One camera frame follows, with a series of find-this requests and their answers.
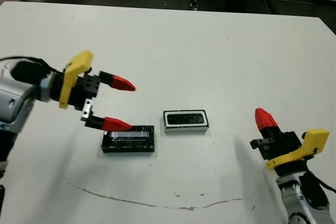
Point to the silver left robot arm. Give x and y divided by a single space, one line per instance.
15 98

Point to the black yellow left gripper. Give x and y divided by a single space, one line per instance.
71 87

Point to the camera box base white inside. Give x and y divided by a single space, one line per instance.
183 130

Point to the black camera box lid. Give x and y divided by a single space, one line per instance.
128 142

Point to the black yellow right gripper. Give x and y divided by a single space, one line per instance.
286 145

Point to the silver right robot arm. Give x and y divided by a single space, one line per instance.
290 186

